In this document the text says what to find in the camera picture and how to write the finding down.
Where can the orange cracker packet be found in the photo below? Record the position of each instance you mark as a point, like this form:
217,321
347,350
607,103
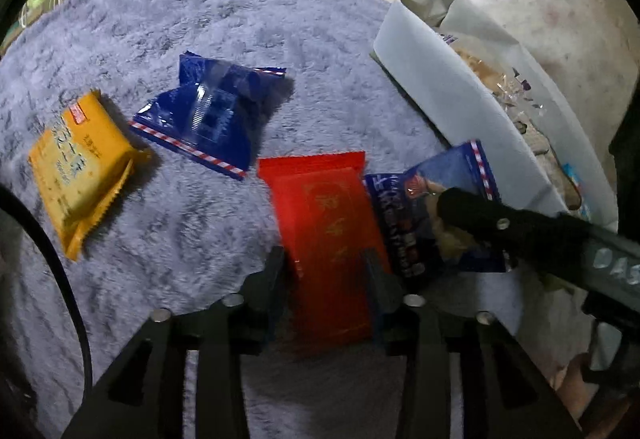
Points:
80,169

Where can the blue packet with clear window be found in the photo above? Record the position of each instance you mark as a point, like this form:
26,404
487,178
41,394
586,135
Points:
210,114

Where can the person's right hand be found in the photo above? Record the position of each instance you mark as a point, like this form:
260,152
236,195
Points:
575,384

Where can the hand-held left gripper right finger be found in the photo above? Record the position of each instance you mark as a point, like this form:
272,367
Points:
375,284

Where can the grey plastic bag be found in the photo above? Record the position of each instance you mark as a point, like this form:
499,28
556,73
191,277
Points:
430,4

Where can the purple fluffy blanket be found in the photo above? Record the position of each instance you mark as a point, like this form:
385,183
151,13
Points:
250,19

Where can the white and blue packet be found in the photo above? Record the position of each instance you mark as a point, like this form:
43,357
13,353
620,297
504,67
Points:
575,184

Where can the white storage box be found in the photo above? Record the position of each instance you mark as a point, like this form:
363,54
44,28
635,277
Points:
450,84

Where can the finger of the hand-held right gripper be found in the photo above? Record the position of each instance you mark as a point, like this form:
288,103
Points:
475,214

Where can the blue snack packet with picture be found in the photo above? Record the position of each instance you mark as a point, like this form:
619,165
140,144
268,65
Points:
400,209

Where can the red snack packet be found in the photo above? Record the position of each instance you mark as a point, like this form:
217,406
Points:
320,209

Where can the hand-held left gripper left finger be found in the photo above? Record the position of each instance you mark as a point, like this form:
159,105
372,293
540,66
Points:
272,279

